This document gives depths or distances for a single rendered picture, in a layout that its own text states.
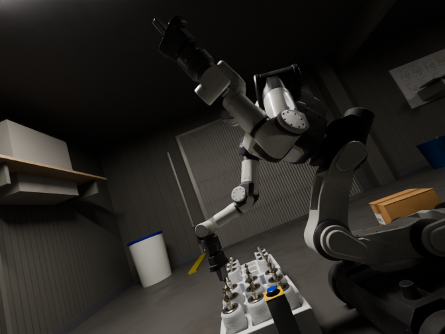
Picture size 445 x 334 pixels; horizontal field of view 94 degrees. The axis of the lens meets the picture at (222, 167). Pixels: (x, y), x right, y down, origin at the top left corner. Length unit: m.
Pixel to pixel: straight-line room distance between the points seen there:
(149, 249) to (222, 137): 2.54
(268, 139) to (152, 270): 3.46
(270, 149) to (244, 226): 3.77
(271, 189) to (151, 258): 2.49
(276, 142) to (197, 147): 4.00
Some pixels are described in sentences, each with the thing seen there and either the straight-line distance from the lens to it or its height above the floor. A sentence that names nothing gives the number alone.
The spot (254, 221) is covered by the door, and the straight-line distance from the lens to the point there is 4.28.
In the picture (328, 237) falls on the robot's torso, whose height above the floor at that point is 0.43.
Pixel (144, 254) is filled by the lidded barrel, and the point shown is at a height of 0.47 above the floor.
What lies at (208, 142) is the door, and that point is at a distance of 4.50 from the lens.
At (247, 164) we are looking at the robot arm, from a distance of 1.06.
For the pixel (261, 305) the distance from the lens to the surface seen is 1.04.
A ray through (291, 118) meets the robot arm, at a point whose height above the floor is 0.79.
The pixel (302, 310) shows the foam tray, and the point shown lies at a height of 0.18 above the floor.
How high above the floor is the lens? 0.65
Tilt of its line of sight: 11 degrees up
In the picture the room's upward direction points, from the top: 22 degrees counter-clockwise
